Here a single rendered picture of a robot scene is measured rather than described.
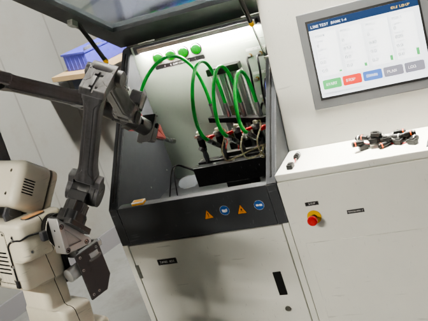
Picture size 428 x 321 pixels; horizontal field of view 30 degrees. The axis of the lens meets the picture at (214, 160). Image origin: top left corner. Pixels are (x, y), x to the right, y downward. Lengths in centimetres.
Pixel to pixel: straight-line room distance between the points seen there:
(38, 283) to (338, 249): 106
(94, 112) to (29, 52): 279
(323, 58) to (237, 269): 85
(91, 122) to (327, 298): 119
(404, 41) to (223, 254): 102
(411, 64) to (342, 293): 86
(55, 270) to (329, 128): 111
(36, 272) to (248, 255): 85
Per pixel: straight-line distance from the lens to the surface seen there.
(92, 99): 226
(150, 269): 319
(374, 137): 279
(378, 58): 288
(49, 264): 256
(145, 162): 336
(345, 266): 292
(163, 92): 345
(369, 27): 289
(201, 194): 294
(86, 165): 238
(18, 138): 495
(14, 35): 500
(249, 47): 325
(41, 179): 250
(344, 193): 278
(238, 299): 312
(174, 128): 349
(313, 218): 281
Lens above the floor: 195
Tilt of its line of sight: 18 degrees down
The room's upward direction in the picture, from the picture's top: 19 degrees counter-clockwise
